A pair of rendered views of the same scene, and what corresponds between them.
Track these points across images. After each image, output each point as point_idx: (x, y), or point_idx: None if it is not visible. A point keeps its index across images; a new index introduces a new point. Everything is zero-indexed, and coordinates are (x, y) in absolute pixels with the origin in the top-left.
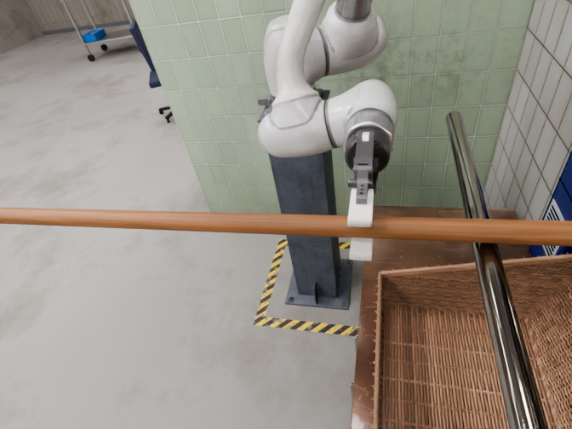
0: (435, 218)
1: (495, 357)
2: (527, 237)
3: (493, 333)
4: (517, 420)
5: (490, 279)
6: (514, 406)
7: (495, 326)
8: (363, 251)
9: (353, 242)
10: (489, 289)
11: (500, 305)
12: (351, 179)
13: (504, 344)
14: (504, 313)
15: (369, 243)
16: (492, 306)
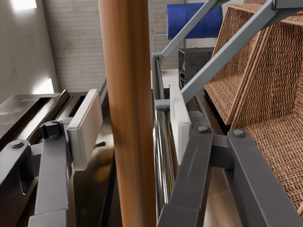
0: (122, 221)
1: (165, 161)
2: None
3: (163, 173)
4: (158, 143)
5: (160, 213)
6: (158, 146)
7: (160, 177)
8: (171, 112)
9: (172, 102)
10: (161, 202)
11: (158, 194)
12: (42, 134)
13: (158, 170)
14: (157, 189)
15: (172, 130)
16: (160, 190)
